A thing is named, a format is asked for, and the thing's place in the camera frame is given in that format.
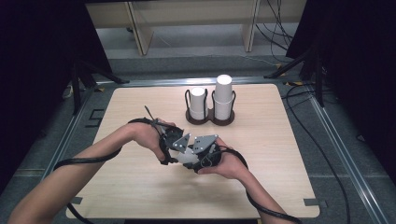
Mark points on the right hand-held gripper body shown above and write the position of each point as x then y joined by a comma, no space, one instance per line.
205,146

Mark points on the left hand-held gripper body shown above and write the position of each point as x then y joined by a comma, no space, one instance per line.
174,138

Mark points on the dark brown double cup holder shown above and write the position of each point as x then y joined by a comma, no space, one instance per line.
209,120

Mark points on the person's left hand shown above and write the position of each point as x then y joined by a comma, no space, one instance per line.
146,135

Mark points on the person's right hand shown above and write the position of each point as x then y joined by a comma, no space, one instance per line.
227,166

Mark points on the grey tape strip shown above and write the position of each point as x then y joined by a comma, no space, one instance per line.
313,202
76,200

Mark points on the black tripod stand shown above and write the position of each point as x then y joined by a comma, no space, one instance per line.
81,77
311,63

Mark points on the beige wooden desk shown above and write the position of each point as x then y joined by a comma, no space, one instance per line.
193,12

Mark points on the dark curtain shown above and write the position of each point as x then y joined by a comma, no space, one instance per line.
358,62
43,62

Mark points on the metal floor rail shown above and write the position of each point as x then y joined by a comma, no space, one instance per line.
59,146
345,152

